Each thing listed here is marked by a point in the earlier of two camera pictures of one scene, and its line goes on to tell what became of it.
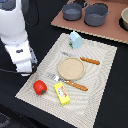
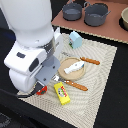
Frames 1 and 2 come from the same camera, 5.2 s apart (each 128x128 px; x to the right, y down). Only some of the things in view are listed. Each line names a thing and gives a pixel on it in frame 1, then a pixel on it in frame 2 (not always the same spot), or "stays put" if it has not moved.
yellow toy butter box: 62,93 stays put
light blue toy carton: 75,40 stays put
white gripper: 23,57 → 24,62
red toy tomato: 40,87 stays put
